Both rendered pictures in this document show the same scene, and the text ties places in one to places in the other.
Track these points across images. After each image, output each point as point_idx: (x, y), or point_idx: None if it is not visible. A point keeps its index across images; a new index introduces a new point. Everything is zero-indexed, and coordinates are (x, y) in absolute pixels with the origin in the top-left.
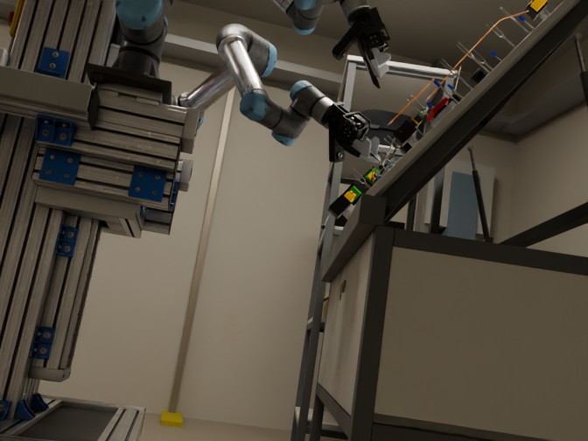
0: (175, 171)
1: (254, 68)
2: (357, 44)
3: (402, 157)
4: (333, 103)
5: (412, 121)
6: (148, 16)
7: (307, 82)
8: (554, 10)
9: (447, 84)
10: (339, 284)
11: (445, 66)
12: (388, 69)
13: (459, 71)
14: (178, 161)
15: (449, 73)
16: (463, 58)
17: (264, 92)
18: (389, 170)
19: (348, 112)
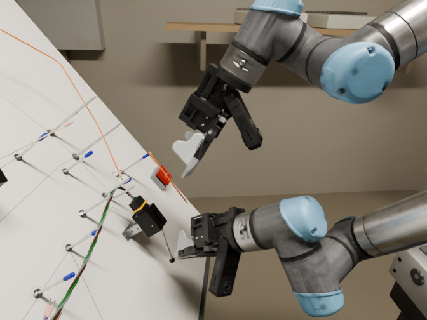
0: (403, 312)
1: (412, 196)
2: (227, 120)
3: (192, 205)
4: (243, 209)
5: (145, 202)
6: None
7: (297, 197)
8: (84, 82)
9: (93, 152)
10: None
11: (110, 131)
12: (173, 148)
13: (61, 127)
14: (419, 314)
15: (104, 139)
16: (93, 117)
17: (351, 219)
18: (198, 213)
19: (220, 213)
